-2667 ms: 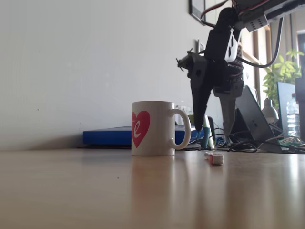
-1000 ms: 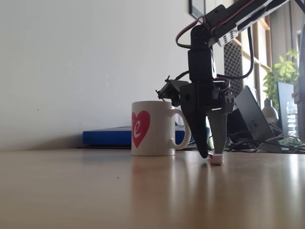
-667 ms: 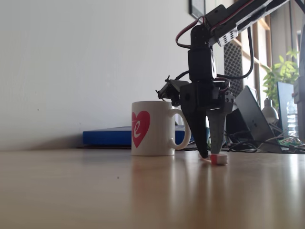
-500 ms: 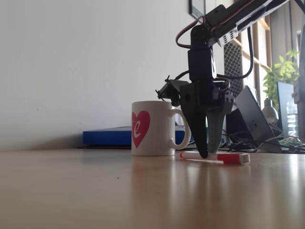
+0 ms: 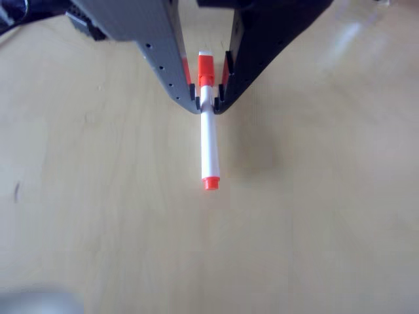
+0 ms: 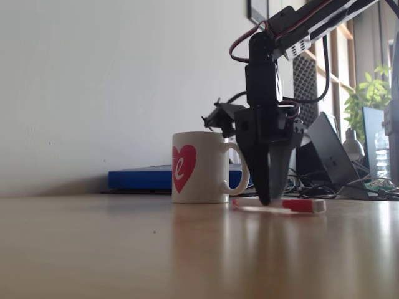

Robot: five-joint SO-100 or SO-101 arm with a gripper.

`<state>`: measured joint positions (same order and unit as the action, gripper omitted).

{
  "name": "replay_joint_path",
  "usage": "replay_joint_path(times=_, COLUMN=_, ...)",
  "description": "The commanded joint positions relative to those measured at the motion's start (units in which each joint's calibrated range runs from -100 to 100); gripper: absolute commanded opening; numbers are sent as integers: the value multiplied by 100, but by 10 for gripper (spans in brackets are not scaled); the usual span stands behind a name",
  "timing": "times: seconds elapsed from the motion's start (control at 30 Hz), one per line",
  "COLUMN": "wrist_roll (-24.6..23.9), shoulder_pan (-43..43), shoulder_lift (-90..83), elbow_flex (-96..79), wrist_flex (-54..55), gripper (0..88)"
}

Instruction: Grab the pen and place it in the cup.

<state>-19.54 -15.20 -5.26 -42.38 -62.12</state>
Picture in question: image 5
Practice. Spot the white marker pen red cap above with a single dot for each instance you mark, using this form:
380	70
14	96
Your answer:
209	147

